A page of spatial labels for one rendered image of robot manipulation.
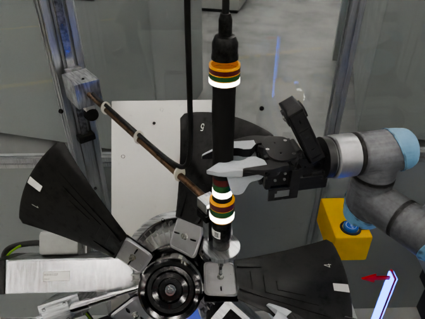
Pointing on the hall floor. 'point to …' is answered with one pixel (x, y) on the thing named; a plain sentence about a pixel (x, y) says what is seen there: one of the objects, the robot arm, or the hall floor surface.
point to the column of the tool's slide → (48, 30)
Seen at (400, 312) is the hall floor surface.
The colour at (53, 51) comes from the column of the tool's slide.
